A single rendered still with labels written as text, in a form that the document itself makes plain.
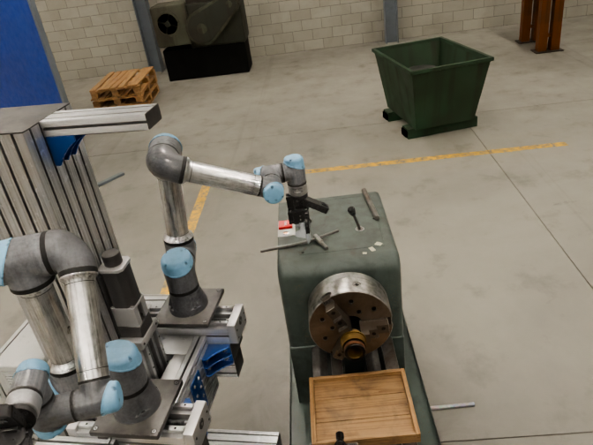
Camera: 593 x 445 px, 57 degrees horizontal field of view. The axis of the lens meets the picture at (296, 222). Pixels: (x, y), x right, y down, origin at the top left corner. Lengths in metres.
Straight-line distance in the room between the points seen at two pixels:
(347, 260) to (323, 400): 0.52
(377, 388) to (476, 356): 1.51
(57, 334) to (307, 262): 0.95
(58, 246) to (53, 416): 0.41
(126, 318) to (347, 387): 0.84
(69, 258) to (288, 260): 0.95
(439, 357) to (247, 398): 1.18
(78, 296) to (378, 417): 1.10
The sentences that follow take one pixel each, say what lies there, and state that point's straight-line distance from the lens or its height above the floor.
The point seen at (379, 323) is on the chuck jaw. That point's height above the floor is 1.10.
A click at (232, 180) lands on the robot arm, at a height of 1.66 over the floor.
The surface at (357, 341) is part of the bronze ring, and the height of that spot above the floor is 1.12.
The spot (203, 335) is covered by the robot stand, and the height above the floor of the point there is 1.07.
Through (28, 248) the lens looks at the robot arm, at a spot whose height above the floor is 1.79.
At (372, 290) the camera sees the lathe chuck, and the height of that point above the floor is 1.21.
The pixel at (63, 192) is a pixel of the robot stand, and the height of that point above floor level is 1.82.
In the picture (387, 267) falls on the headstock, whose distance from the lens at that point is 2.13.
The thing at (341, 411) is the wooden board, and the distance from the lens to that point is 2.06.
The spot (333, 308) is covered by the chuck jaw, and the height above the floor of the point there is 1.20.
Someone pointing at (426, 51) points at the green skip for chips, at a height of 0.71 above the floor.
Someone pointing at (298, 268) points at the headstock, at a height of 1.24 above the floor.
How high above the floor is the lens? 2.43
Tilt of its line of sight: 29 degrees down
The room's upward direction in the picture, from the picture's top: 8 degrees counter-clockwise
